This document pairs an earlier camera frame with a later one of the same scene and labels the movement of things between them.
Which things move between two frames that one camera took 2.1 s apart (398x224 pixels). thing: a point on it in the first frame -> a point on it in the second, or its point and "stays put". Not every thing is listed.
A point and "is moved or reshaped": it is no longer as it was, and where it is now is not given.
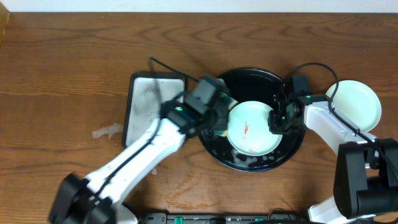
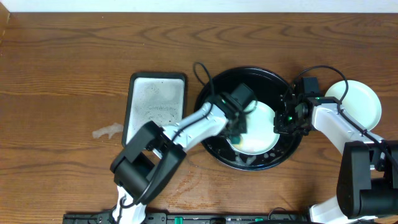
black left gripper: x=222 y=115 -> x=237 y=126
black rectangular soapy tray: x=147 y=93 stays put
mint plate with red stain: x=248 y=130 stays put
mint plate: x=358 y=102 stays put
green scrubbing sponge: x=221 y=132 is moved or reshaped
